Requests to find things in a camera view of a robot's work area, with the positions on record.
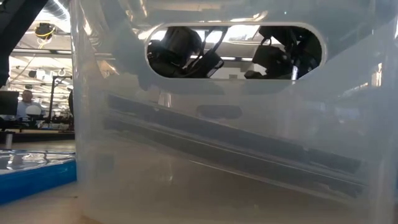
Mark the clear plastic bin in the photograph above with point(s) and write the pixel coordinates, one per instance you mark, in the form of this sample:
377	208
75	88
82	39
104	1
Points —
186	193

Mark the dark background workbench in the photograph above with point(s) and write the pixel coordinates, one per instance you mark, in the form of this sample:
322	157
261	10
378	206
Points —
37	136

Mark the silver ceiling duct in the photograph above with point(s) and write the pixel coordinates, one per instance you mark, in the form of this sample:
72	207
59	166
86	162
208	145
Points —
59	9

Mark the white round lamp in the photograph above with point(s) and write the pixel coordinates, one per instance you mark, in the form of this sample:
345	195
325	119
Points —
33	110

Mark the person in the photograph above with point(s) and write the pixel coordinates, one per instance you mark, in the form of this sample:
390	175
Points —
27	95

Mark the blue jewel case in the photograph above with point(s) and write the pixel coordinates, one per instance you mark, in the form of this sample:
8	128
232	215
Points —
31	183

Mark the black monitor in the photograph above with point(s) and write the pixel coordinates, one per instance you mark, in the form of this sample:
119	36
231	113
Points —
7	102

